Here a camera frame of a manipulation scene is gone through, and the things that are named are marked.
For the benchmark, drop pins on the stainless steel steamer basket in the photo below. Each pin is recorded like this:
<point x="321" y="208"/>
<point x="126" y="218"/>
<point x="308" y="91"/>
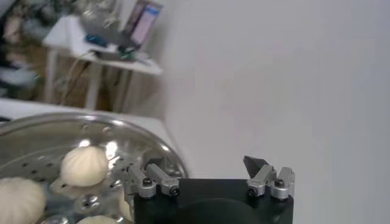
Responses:
<point x="36" y="137"/>

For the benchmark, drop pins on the white side table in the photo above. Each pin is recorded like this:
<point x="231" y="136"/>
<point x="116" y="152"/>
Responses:
<point x="67" y="33"/>

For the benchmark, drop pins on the open laptop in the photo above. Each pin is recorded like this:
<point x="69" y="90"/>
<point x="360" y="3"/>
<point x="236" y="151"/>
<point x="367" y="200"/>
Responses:
<point x="144" y="24"/>

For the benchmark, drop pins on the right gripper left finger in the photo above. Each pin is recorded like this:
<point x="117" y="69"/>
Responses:
<point x="161" y="179"/>

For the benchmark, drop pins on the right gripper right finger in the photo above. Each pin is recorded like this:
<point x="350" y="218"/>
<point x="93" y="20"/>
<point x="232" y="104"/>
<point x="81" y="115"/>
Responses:
<point x="263" y="175"/>

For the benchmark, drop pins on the blue computer mouse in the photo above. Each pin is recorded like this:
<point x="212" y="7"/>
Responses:
<point x="96" y="39"/>

